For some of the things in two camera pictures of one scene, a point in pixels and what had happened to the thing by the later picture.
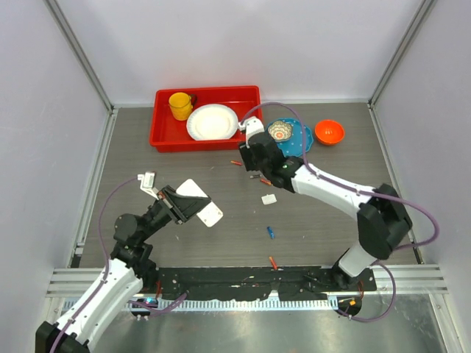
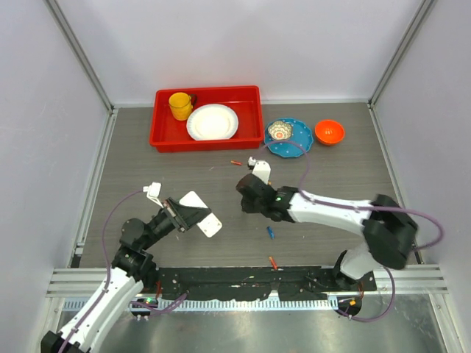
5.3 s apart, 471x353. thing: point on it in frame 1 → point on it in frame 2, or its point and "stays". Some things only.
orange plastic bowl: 330,132 stays
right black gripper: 246,153 → 247,207
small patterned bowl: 280,131 stays
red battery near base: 273,262 stays
